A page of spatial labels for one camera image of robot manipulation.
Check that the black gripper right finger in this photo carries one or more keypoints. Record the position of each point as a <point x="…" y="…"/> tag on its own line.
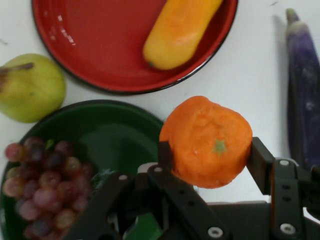
<point x="285" y="190"/>

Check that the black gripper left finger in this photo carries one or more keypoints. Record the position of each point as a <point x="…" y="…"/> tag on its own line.
<point x="160" y="200"/>

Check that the orange tangerine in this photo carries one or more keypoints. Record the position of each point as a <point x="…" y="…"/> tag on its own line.
<point x="205" y="140"/>

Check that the dark green plate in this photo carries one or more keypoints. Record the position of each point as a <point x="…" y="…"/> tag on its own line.
<point x="112" y="135"/>

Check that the purple eggplant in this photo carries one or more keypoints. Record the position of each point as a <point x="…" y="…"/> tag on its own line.
<point x="303" y="87"/>

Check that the bunch of red grapes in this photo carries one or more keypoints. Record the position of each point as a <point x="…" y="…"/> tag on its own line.
<point x="47" y="182"/>

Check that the red plate with black rim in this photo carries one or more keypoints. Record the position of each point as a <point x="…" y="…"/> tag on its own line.
<point x="105" y="45"/>

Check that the yellow-orange mango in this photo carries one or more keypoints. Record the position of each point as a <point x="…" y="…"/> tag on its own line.
<point x="177" y="35"/>

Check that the green pear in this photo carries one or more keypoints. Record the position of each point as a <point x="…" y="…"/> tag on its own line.
<point x="32" y="92"/>

